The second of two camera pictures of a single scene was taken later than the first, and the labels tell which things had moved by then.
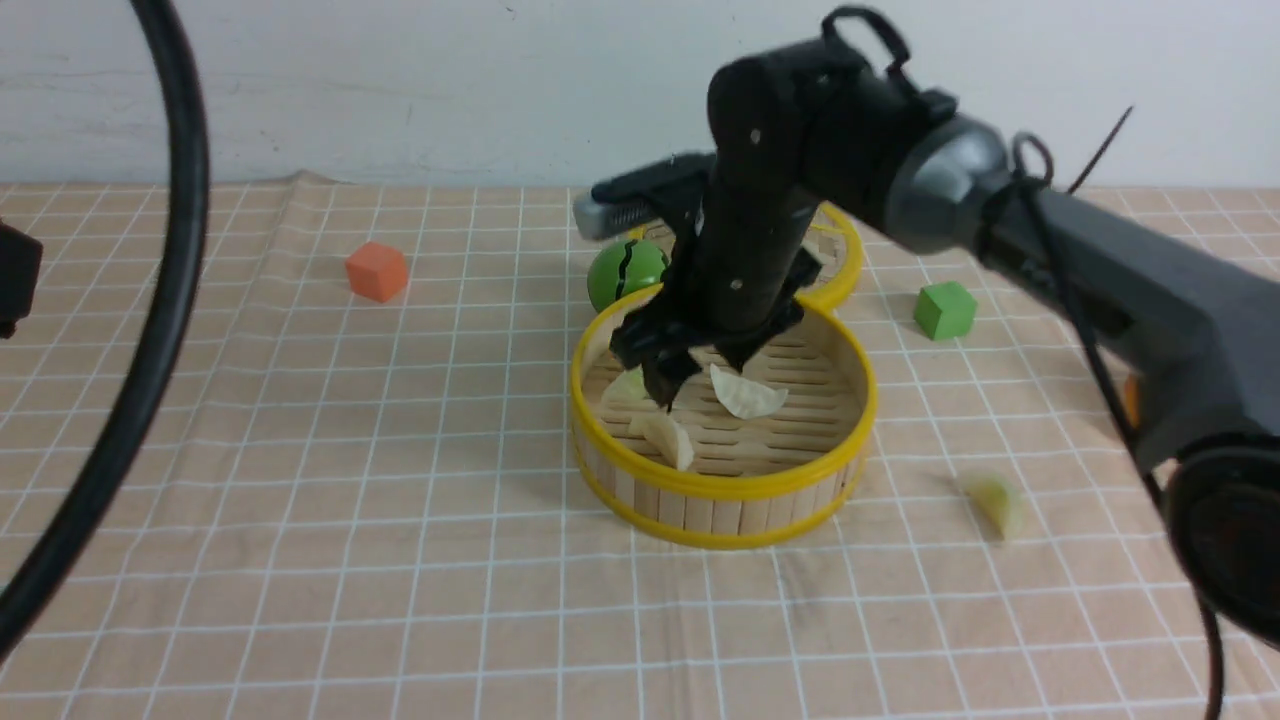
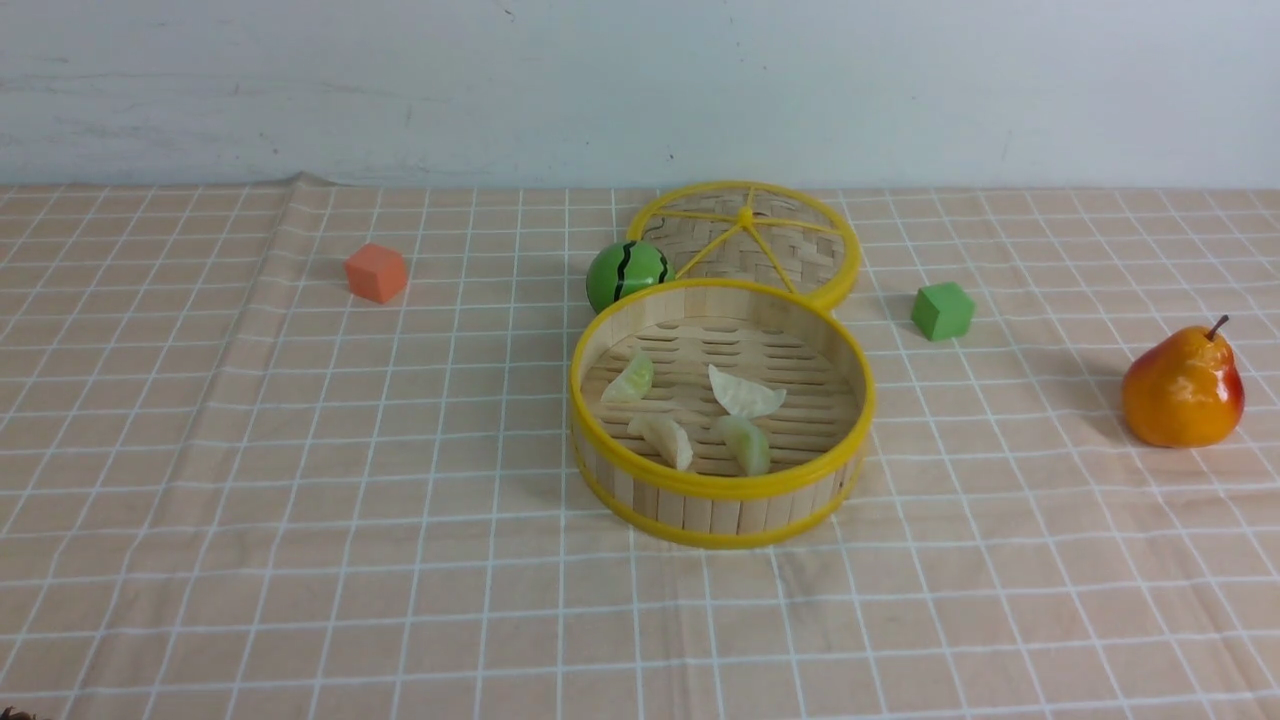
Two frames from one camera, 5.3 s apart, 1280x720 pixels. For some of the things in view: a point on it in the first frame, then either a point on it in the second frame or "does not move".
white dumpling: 666,436 does not move
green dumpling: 992,497 -> 748,440
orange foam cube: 377,271 does not move
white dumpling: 746,399 does not move
